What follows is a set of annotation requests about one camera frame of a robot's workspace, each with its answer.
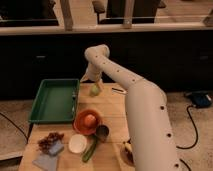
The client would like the grey cloth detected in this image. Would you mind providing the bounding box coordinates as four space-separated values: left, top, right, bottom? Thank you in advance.
32 154 58 171

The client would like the orange bowl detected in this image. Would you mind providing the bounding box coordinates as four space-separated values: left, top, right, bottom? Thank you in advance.
73 109 102 135

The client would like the black cable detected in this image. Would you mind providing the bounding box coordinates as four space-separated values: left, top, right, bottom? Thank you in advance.
175 104 200 150
0 112 30 145

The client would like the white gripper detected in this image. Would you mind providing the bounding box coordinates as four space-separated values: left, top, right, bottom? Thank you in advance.
80 65 104 90

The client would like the green pear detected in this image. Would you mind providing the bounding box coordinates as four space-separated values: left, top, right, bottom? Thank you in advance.
90 84 100 97

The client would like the black cable left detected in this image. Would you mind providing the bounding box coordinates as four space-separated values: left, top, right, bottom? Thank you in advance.
0 112 30 145

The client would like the bunch of red grapes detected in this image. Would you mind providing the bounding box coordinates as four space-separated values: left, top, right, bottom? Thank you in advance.
38 132 64 154

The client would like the blue power box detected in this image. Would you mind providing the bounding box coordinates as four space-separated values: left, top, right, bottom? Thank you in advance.
186 92 212 108

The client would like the green plastic tray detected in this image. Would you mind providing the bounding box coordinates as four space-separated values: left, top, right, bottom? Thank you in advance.
28 79 80 124

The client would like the green cucumber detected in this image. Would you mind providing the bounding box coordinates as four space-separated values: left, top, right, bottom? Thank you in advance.
82 135 98 163

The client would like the dark metal cup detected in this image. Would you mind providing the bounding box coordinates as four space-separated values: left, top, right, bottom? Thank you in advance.
96 125 109 141

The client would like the orange fruit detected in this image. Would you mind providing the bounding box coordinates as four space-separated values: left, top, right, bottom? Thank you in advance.
84 114 96 128

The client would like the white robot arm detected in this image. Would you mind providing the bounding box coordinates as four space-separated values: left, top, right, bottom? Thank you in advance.
83 45 182 171

